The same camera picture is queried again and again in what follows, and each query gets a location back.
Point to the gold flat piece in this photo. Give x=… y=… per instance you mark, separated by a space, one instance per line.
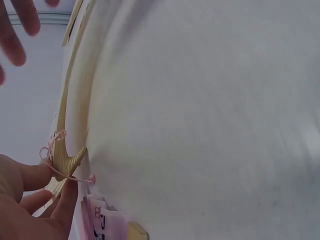
x=138 y=232

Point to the person's right fingers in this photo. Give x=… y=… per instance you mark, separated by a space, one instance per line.
x=15 y=32

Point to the person's right hand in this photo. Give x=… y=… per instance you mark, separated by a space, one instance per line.
x=15 y=32

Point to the gold flat strip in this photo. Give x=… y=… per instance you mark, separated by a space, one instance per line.
x=71 y=22

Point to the bundle of pink banknotes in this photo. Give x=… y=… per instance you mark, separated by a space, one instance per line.
x=110 y=225

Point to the person's left hand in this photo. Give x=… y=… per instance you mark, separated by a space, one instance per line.
x=15 y=215

